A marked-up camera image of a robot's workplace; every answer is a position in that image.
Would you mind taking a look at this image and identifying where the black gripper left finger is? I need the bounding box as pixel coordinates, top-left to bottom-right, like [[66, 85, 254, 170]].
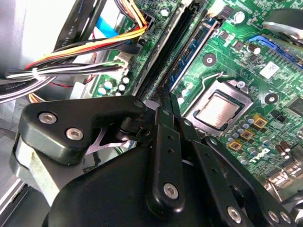
[[9, 89, 187, 216]]

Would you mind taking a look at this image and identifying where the blue RAM stick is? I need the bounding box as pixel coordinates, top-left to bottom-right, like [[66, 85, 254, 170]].
[[168, 20, 221, 93]]

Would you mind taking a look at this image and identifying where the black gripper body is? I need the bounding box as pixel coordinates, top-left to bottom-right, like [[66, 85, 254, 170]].
[[47, 148, 221, 227]]

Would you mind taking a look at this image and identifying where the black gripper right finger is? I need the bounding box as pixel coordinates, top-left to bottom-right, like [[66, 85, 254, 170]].
[[170, 93, 299, 227]]

